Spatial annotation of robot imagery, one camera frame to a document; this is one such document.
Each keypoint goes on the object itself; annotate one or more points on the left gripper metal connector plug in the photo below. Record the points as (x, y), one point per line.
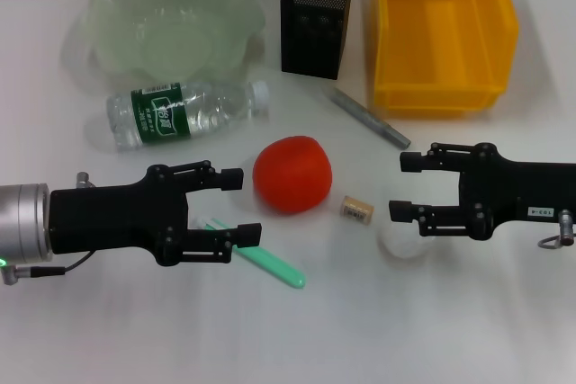
(84, 180)

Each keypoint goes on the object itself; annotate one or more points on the grey metallic pen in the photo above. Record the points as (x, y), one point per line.
(369, 118)

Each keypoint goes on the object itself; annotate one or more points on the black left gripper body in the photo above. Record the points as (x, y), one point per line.
(103, 217)

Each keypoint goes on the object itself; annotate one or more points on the black mesh pen holder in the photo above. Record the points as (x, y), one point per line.
(312, 33)

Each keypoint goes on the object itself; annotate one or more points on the clear water bottle green label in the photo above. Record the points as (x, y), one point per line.
(162, 114)

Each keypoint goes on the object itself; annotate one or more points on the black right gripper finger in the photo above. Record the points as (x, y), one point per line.
(441, 220)
(432, 159)

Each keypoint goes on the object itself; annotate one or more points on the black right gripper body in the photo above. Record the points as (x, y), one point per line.
(517, 190)

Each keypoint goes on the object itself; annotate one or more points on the pale green glass fruit plate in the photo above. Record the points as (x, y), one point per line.
(162, 33)

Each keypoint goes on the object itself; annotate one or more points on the white paper ball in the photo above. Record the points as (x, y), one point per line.
(402, 244)

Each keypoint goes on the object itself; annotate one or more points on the red-orange round fruit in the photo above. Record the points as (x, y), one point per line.
(292, 175)

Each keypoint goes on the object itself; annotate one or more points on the yellow plastic bin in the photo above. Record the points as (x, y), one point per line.
(441, 33)

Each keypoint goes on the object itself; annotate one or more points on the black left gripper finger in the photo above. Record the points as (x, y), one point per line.
(211, 247)
(211, 177)

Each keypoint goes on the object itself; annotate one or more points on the green utility knife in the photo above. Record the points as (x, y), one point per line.
(274, 267)

